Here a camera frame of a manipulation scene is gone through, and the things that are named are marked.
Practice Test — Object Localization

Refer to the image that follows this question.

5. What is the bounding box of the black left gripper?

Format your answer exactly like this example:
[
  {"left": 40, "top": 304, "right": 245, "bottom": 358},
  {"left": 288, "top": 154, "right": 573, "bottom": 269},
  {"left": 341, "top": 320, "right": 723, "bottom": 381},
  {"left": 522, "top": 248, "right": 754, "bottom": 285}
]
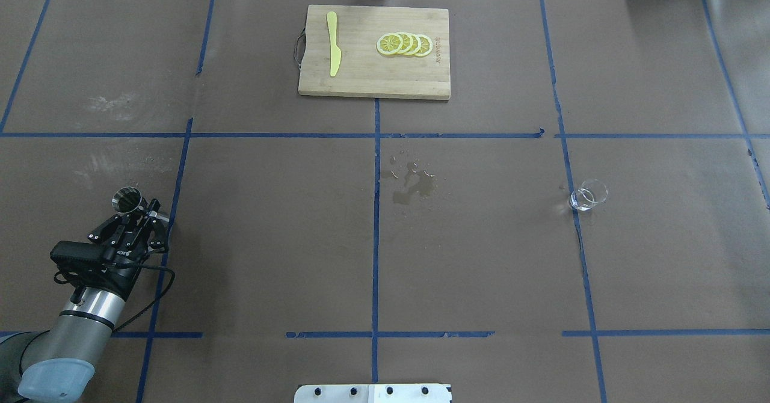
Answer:
[{"left": 87, "top": 199, "right": 170, "bottom": 298}]

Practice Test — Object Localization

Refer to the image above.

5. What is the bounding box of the steel jigger measuring cup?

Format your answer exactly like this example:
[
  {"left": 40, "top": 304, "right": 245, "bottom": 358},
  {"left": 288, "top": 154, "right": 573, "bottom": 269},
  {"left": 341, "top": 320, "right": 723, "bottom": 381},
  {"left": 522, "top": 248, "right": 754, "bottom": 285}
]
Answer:
[{"left": 112, "top": 186, "right": 170, "bottom": 233}]

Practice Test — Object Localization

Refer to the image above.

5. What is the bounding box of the clear glass beaker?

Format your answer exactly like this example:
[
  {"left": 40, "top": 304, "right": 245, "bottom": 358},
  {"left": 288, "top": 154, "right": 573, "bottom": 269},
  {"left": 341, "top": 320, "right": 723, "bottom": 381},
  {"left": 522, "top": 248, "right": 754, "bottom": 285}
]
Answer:
[{"left": 569, "top": 179, "right": 608, "bottom": 212}]

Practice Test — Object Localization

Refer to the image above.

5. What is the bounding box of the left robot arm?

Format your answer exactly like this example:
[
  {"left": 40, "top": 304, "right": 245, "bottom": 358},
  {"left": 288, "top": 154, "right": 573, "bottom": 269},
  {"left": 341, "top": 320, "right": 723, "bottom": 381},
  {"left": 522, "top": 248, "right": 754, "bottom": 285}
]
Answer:
[{"left": 2, "top": 187, "right": 170, "bottom": 402}]

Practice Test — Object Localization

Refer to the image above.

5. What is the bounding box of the yellow plastic knife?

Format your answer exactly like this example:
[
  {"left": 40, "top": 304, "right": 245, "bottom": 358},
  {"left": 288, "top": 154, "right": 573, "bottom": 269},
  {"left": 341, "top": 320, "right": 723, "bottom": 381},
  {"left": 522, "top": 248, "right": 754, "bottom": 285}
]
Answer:
[{"left": 325, "top": 11, "right": 343, "bottom": 78}]

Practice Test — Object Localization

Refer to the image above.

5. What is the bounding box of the liquid spill on table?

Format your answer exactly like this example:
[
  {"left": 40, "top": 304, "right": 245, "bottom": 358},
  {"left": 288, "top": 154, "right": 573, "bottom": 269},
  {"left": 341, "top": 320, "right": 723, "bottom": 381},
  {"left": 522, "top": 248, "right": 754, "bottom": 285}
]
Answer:
[{"left": 381, "top": 155, "right": 437, "bottom": 206}]

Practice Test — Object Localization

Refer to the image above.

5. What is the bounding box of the bamboo cutting board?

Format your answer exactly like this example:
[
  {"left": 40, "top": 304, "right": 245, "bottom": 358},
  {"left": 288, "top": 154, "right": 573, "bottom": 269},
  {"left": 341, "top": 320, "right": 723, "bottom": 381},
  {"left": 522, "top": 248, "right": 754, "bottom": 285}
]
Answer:
[{"left": 298, "top": 5, "right": 451, "bottom": 100}]

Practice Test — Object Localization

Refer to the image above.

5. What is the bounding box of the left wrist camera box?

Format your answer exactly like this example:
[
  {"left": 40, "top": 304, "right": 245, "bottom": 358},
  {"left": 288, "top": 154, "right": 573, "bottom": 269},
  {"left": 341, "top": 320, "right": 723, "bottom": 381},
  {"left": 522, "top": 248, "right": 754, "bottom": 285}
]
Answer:
[{"left": 50, "top": 241, "right": 106, "bottom": 287}]

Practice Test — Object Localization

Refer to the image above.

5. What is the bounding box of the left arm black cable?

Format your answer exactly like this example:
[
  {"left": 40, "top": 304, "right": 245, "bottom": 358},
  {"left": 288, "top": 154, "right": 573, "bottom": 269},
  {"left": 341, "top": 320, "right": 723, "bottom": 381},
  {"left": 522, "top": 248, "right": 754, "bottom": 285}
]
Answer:
[{"left": 54, "top": 263, "right": 176, "bottom": 334}]

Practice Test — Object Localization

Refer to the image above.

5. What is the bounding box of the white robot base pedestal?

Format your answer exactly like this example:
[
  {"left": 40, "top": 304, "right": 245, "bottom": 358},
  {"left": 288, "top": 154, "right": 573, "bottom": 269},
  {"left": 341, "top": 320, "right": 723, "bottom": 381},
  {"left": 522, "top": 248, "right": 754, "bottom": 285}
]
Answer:
[{"left": 294, "top": 383, "right": 453, "bottom": 402}]

